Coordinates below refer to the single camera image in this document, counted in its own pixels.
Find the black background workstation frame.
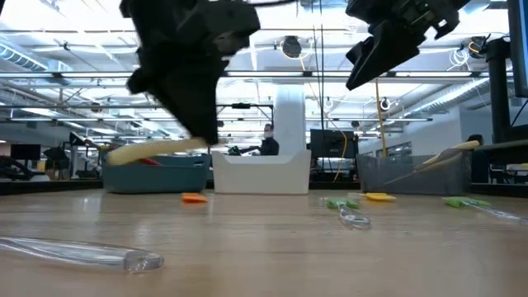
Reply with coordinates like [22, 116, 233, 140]
[216, 102, 276, 125]

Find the black aluminium table frame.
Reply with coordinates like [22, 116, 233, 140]
[0, 179, 528, 197]

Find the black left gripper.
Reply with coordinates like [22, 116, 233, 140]
[119, 0, 261, 145]

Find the white plastic bin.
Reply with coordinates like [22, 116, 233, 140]
[210, 148, 313, 196]

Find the knife with cream handle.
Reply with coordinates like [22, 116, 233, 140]
[106, 138, 228, 167]
[414, 139, 482, 171]
[383, 153, 463, 186]

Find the orange spatula clear handle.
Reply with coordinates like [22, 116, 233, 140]
[181, 191, 209, 205]

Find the red spatula clear handle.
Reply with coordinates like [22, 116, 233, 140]
[0, 235, 165, 273]

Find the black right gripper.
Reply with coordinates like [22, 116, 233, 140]
[345, 0, 471, 91]

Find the white building column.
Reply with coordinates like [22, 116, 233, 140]
[274, 84, 307, 156]

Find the teal plastic bin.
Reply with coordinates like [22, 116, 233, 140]
[101, 154, 212, 195]

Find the yellow spatula clear handle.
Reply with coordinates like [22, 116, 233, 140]
[348, 191, 397, 203]

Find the green spatula clear handle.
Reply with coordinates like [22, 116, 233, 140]
[324, 196, 372, 231]
[441, 196, 528, 226]

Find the black round ceiling fixture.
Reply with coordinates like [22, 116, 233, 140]
[282, 35, 303, 59]

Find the yellow hanging strap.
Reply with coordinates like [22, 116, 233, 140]
[374, 80, 389, 158]

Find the grey translucent plastic bin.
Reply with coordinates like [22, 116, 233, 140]
[355, 150, 474, 197]

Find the small black background monitor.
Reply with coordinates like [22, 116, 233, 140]
[10, 144, 42, 162]

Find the computer monitor blue screen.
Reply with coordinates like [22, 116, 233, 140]
[507, 0, 528, 99]

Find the grey desk top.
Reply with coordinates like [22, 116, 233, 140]
[474, 139, 528, 164]

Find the black monitor stand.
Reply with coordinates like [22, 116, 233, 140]
[485, 36, 513, 144]

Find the person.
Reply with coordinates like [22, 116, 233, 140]
[258, 122, 281, 157]

